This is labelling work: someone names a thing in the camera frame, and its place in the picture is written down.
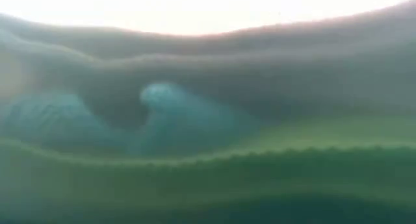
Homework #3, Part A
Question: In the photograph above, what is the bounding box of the teal microfiber towel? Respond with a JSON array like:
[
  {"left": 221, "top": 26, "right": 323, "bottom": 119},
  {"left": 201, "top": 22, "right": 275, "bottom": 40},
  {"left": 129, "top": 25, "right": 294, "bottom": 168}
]
[{"left": 0, "top": 82, "right": 261, "bottom": 156}]

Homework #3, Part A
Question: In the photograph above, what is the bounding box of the grey microfiber towel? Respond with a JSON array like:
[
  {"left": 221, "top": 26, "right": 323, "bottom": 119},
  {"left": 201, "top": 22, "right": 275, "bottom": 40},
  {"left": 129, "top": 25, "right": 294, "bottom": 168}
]
[{"left": 0, "top": 0, "right": 416, "bottom": 127}]

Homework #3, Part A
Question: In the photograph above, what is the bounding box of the teal plastic tray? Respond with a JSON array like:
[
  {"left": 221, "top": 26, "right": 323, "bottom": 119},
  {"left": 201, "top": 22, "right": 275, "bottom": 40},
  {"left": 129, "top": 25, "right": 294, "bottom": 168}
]
[{"left": 0, "top": 0, "right": 416, "bottom": 224}]

